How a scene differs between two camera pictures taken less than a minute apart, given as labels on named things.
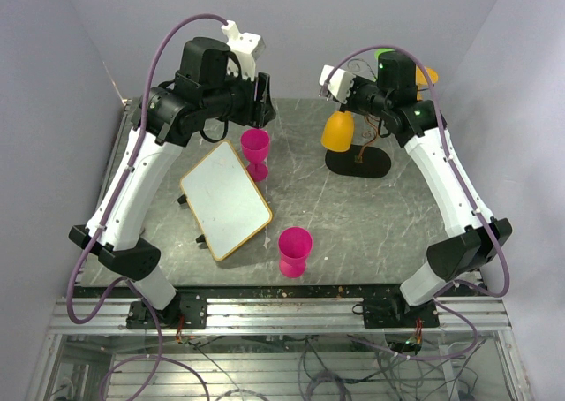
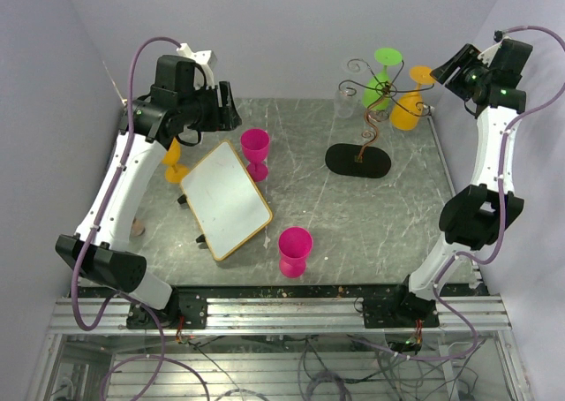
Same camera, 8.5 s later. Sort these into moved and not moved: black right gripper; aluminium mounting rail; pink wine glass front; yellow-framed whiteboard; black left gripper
Moved: black right gripper; black left gripper
Not moved: yellow-framed whiteboard; pink wine glass front; aluminium mounting rail
